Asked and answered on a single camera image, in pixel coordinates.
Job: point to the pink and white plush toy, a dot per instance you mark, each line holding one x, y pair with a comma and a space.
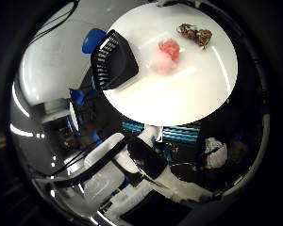
166, 56

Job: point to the brown calico plush toy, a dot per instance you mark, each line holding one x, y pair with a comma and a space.
196, 34

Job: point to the blue striped crate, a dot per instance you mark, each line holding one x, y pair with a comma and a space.
180, 133

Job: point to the seated person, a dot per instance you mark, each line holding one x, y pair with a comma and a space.
217, 152

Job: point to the small round white table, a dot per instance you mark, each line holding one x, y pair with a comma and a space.
73, 116

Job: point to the blue plastic chair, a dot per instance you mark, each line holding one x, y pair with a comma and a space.
80, 95
92, 40

